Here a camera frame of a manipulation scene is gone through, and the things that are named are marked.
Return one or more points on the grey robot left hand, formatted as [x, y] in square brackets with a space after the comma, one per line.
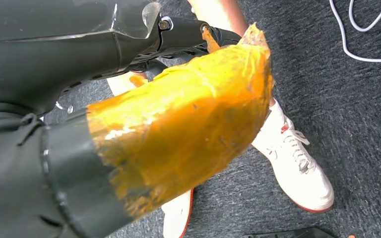
[62, 59]

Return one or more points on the white red-soled sneaker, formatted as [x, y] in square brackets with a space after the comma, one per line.
[295, 174]
[177, 216]

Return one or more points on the black flat plate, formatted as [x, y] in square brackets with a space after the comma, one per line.
[292, 234]

